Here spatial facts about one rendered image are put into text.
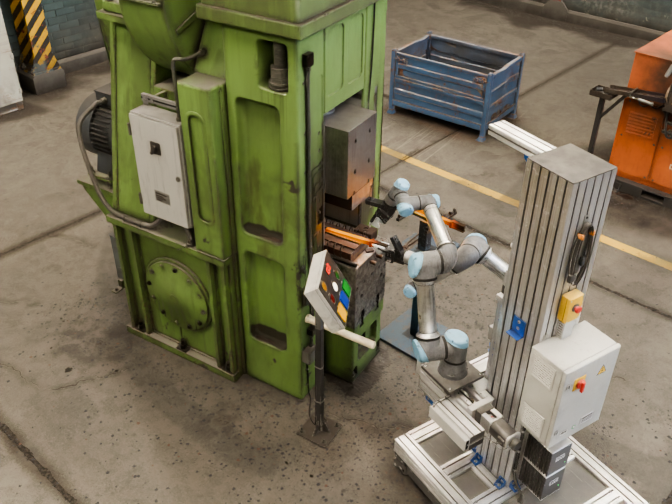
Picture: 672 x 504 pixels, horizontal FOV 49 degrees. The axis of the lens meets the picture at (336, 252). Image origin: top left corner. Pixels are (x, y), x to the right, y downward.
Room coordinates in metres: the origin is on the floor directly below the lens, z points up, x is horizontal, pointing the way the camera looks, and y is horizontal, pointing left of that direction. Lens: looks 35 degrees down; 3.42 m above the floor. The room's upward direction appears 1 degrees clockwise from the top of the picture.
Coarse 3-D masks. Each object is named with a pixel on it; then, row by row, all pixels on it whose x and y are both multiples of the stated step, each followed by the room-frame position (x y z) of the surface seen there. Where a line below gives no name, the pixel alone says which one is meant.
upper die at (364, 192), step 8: (368, 184) 3.63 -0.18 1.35; (360, 192) 3.55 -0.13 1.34; (368, 192) 3.63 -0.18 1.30; (328, 200) 3.55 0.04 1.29; (336, 200) 3.52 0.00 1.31; (344, 200) 3.50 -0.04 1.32; (352, 200) 3.48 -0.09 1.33; (360, 200) 3.56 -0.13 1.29; (344, 208) 3.50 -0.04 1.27; (352, 208) 3.48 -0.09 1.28
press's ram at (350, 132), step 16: (336, 112) 3.67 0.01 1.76; (352, 112) 3.67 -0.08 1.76; (368, 112) 3.67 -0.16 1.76; (336, 128) 3.47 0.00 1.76; (352, 128) 3.47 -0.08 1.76; (368, 128) 3.61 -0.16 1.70; (336, 144) 3.47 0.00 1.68; (352, 144) 3.47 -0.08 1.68; (368, 144) 3.61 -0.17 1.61; (336, 160) 3.47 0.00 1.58; (352, 160) 3.47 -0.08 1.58; (368, 160) 3.63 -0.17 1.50; (336, 176) 3.47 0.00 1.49; (352, 176) 3.47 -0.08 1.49; (368, 176) 3.63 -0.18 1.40; (336, 192) 3.47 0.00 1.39; (352, 192) 3.48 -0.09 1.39
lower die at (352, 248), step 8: (328, 224) 3.77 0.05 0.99; (328, 232) 3.67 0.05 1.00; (352, 232) 3.68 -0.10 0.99; (336, 240) 3.60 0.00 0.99; (344, 240) 3.60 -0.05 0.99; (352, 240) 3.59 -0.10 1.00; (328, 248) 3.55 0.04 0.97; (336, 248) 3.53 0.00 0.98; (344, 248) 3.53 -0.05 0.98; (352, 248) 3.52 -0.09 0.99; (360, 248) 3.57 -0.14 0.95; (344, 256) 3.49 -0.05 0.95; (352, 256) 3.49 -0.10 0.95
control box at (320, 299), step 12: (324, 252) 3.18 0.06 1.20; (312, 264) 3.11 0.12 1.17; (324, 264) 3.08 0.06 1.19; (312, 276) 3.00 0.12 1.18; (324, 276) 3.00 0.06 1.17; (312, 288) 2.89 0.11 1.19; (312, 300) 2.87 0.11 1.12; (324, 300) 2.86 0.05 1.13; (336, 300) 2.95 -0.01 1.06; (324, 312) 2.86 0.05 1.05; (336, 312) 2.88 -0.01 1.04; (336, 324) 2.86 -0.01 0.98
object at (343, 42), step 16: (352, 16) 3.72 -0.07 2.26; (336, 32) 3.61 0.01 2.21; (352, 32) 3.74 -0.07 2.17; (336, 48) 3.61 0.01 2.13; (352, 48) 3.74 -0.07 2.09; (336, 64) 3.61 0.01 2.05; (352, 64) 3.75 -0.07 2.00; (336, 80) 3.61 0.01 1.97; (352, 80) 3.75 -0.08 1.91; (336, 96) 3.60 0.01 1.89
